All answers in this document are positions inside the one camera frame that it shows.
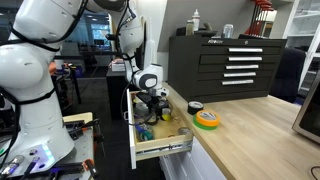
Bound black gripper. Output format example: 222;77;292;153
135;90;165;118

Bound yellow and black tape roll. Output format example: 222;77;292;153
161;107;173;122

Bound blue tape roll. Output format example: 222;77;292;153
134;122;148;134

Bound open wooden drawer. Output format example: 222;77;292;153
125;87;195;170

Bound teal tape roll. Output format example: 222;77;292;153
139;129;155;142

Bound grey translucent tape roll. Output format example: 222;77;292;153
177;126;194;137

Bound black tape roll white core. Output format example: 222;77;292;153
187;100;204;116

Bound green masking tape roll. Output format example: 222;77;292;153
192;115;218;131

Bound orange masking tape roll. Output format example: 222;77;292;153
195;109;221;128

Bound white box with red print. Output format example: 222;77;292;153
110;59;127;72

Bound black metal tool chest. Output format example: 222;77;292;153
167;34;288;104

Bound robot mounting cart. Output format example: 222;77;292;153
0;111;101;180

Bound small glass jar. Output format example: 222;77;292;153
185;19;195;37

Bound black tool on chest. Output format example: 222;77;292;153
194;22;219;38

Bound white squeeze bottle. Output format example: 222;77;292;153
191;8;201;33

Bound silver metal can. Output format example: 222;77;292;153
221;23;234;39

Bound red bar clamps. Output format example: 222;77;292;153
244;0;276;37

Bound black office chair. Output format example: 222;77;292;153
269;47;307;104

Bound silver microwave oven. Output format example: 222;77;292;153
292;71;320;145

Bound white shelving unit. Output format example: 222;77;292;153
286;0;320;91

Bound large grey duct tape roll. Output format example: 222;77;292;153
134;102;150;117

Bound black pedestal cabinet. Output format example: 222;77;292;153
105;68;134;120

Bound silver tool chest drawer handle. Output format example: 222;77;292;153
225;64;260;70
227;56;263;62
221;79;255;86
223;72;257;78
228;47;264;53

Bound thin black cable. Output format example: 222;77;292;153
310;165;320;180

